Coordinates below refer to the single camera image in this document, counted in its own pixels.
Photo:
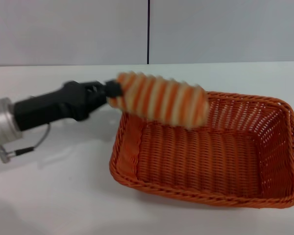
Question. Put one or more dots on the orange woven plastic basket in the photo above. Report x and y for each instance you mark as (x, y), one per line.
(198, 159)

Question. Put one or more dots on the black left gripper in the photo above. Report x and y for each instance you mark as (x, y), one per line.
(56, 105)

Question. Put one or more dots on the orange white striped toy bread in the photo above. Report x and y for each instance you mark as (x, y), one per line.
(161, 100)

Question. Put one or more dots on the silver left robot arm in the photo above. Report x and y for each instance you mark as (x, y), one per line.
(2, 117)

